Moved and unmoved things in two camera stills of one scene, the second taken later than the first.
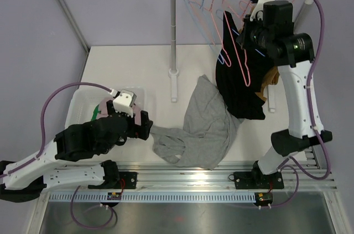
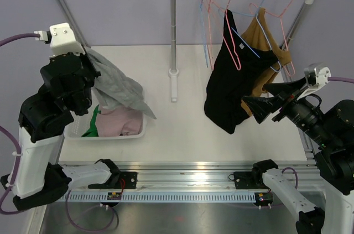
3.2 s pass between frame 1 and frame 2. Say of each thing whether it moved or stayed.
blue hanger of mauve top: moved
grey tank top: moved
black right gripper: moved
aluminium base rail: stayed
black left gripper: moved
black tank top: stayed
